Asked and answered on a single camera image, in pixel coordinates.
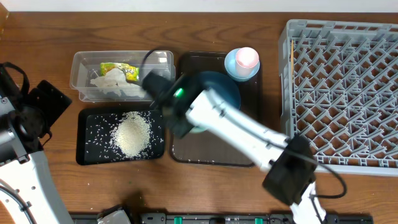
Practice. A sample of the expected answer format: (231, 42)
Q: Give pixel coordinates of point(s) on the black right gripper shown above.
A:
(176, 130)

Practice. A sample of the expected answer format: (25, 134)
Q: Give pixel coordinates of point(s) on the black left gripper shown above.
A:
(53, 103)

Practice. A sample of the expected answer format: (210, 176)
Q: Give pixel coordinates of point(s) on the green snack wrapper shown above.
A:
(131, 73)

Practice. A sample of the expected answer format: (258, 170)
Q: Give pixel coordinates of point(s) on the dark blue plate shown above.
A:
(223, 85)

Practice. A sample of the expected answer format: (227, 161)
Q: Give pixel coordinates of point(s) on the white tissue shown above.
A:
(115, 82)

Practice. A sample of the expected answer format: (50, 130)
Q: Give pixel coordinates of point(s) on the light blue bowl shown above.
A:
(230, 63)

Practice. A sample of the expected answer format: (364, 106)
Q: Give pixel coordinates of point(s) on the pink cup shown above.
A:
(246, 61)

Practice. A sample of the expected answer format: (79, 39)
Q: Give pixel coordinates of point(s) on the wooden chopstick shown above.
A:
(292, 59)

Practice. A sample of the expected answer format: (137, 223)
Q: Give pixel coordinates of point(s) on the mint green bowl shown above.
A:
(197, 129)

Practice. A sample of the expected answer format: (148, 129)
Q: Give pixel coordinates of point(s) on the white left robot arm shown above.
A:
(27, 189)

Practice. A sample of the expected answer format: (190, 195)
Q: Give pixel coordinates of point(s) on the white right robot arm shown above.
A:
(201, 101)

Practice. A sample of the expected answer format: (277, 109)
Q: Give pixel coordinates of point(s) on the black food waste tray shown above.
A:
(95, 144)

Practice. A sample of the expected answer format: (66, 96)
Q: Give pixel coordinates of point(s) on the grey dishwasher rack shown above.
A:
(344, 95)

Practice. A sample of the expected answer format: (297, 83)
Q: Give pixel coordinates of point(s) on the brown serving tray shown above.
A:
(205, 147)

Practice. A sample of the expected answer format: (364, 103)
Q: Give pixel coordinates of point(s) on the pile of white rice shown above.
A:
(132, 134)

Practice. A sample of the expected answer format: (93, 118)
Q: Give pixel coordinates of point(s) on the clear plastic bin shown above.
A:
(86, 66)

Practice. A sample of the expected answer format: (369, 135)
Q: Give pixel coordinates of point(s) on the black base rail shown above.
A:
(156, 218)

